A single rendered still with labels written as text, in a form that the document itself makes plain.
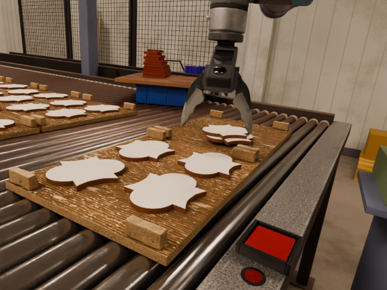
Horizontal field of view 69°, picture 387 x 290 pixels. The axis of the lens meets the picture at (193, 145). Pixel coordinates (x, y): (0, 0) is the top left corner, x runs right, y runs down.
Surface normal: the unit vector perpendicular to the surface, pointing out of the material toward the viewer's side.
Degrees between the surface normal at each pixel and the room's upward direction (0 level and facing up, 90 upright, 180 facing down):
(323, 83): 90
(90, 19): 90
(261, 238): 0
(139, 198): 0
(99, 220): 0
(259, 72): 90
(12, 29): 90
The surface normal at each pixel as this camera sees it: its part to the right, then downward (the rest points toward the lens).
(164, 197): 0.08, -0.95
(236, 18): 0.29, 0.31
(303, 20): -0.43, 0.25
